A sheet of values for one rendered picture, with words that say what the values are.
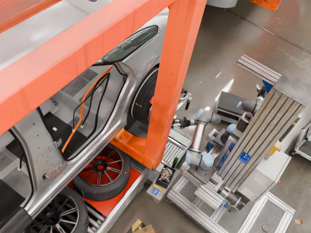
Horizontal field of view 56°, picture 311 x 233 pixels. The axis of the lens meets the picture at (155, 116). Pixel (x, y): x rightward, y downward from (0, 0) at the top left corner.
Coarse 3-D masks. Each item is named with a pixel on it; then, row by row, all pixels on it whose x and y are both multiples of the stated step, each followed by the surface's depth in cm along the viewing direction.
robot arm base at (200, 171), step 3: (195, 168) 289; (198, 168) 284; (210, 168) 284; (198, 171) 284; (201, 171) 282; (204, 171) 280; (207, 171) 281; (210, 171) 287; (198, 174) 286; (201, 174) 284; (204, 174) 285; (207, 174) 284
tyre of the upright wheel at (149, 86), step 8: (144, 80) 309; (152, 80) 309; (144, 88) 307; (152, 88) 305; (144, 96) 306; (152, 96) 305; (136, 104) 312; (144, 104) 307; (128, 112) 328; (136, 112) 318; (144, 112) 312; (144, 120) 324
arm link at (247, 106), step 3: (240, 102) 307; (243, 102) 274; (246, 102) 270; (249, 102) 267; (252, 102) 266; (255, 102) 267; (237, 105) 309; (240, 105) 300; (243, 105) 272; (246, 105) 268; (249, 105) 265; (252, 105) 264; (240, 108) 306; (243, 108) 272; (246, 108) 268; (249, 108) 265; (252, 108) 264; (246, 111) 308; (249, 111) 267
